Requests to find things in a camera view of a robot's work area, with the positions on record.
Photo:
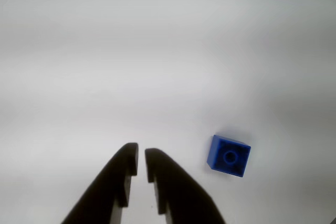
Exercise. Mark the blue lego brick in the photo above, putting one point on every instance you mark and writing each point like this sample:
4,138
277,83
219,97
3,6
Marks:
228,157

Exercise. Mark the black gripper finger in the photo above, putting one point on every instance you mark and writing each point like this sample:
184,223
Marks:
183,203
105,195

